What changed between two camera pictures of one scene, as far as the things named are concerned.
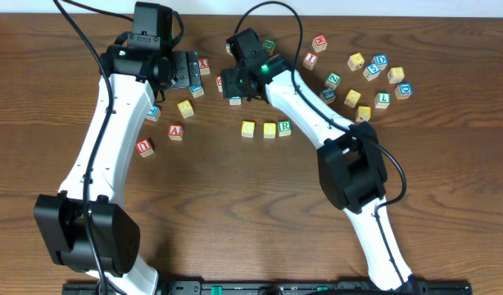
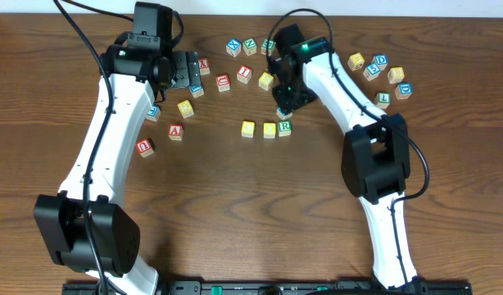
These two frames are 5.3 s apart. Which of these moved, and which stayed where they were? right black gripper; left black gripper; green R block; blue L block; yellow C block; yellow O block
Moved: blue L block; right black gripper
Stayed: green R block; left black gripper; yellow C block; yellow O block
